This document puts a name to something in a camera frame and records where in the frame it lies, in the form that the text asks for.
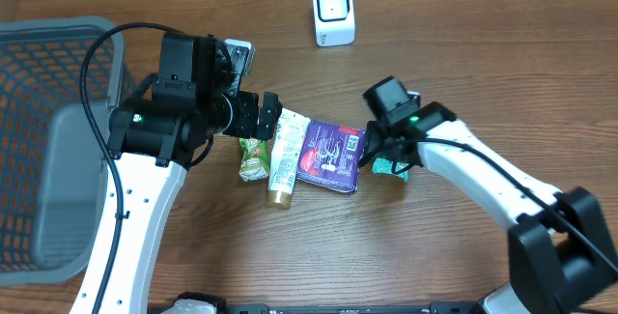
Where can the mint green wipes pack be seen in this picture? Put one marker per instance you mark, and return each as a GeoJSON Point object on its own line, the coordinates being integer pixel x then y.
{"type": "Point", "coordinates": [383, 166]}

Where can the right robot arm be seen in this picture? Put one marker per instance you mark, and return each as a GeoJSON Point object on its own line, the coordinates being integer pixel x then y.
{"type": "Point", "coordinates": [560, 251]}

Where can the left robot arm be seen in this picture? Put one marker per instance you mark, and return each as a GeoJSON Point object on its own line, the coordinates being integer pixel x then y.
{"type": "Point", "coordinates": [153, 137]}

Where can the purple snack package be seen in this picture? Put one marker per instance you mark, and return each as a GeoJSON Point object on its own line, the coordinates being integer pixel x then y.
{"type": "Point", "coordinates": [330, 155]}

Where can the white Pantene tube gold cap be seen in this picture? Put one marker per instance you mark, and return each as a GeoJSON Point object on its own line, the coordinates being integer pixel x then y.
{"type": "Point", "coordinates": [285, 154]}

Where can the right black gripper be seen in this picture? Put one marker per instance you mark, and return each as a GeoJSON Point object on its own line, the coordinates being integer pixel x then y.
{"type": "Point", "coordinates": [378, 138]}

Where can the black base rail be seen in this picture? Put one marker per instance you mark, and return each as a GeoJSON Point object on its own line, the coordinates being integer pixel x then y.
{"type": "Point", "coordinates": [194, 302]}

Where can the grey plastic shopping basket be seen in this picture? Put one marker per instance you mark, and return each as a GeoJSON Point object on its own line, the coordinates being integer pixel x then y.
{"type": "Point", "coordinates": [53, 174]}

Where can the white barcode scanner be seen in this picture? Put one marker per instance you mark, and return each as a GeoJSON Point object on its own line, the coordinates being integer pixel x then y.
{"type": "Point", "coordinates": [334, 22]}

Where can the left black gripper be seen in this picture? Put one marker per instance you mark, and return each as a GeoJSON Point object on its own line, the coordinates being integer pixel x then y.
{"type": "Point", "coordinates": [266, 116]}

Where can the green yellow juice carton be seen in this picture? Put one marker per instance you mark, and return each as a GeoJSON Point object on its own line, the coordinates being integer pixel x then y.
{"type": "Point", "coordinates": [254, 164]}

